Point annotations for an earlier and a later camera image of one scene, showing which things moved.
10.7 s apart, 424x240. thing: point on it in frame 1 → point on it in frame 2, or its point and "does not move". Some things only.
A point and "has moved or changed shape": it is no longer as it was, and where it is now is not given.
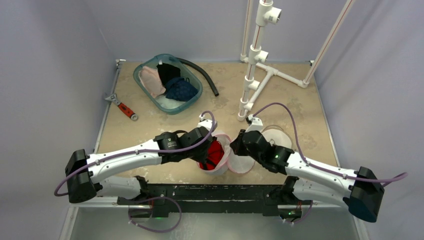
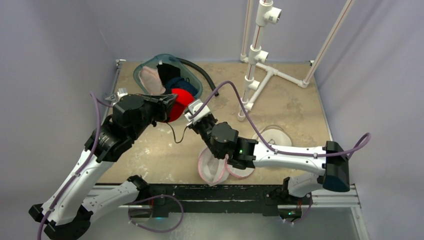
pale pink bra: (150, 77) does not move
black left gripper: (204, 155) → (161, 103)
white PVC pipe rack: (265, 15) does not move
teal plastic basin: (153, 61) does not move
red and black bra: (215, 154) → (183, 99)
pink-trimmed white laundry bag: (234, 162) has moved or changed shape
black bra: (176, 87) does not move
